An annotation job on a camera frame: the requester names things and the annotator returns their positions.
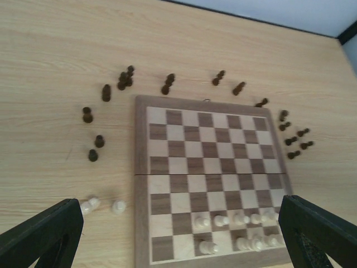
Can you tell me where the white bishop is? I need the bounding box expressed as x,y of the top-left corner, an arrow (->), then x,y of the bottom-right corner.
264,234 -> 280,247

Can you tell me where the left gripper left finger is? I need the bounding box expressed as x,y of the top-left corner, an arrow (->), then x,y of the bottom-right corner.
1,199 -> 84,267

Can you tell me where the black aluminium frame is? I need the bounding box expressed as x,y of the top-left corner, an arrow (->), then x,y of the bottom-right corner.
173,1 -> 356,40

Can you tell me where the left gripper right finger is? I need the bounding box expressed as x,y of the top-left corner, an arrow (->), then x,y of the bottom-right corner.
278,195 -> 356,267

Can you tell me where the white chess piece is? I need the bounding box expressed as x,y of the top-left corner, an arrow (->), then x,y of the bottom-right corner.
80,197 -> 100,216
199,241 -> 219,255
248,237 -> 264,252

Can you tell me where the wooden chess board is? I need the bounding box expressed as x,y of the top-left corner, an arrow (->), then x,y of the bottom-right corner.
134,95 -> 292,267

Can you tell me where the white pawn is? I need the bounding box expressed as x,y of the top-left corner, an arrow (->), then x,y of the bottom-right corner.
194,217 -> 210,228
250,213 -> 268,224
233,214 -> 250,226
263,210 -> 279,221
214,215 -> 230,227
112,200 -> 127,215

